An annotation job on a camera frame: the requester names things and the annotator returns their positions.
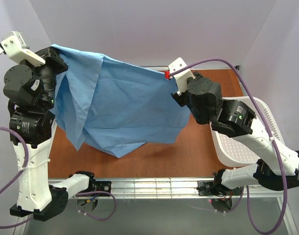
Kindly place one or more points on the aluminium front frame rail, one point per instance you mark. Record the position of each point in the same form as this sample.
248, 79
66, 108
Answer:
157, 188

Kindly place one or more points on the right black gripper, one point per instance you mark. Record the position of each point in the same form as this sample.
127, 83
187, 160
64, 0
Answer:
178, 97

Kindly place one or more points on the aluminium back frame rail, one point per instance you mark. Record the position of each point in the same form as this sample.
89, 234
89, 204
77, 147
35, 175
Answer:
193, 68

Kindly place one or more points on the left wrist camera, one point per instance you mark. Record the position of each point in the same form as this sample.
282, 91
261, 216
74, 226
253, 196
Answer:
14, 46

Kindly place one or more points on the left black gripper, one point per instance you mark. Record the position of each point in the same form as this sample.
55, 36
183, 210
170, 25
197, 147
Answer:
56, 58

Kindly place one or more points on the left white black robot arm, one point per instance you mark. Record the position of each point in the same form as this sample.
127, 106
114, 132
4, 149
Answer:
31, 134

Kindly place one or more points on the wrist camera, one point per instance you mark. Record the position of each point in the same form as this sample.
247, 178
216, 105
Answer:
175, 70
14, 46

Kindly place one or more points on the light blue long sleeve shirt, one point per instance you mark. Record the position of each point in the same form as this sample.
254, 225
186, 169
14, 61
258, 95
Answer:
114, 106

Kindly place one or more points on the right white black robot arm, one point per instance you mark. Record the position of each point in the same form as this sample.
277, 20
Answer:
277, 165

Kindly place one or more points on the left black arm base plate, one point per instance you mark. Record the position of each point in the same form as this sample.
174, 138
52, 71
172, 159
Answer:
97, 188

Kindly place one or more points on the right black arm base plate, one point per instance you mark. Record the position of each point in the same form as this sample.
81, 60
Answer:
207, 188

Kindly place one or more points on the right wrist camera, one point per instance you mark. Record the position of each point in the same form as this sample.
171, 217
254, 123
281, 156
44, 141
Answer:
175, 70

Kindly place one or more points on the white plastic laundry basket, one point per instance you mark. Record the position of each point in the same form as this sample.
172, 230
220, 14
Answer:
234, 154

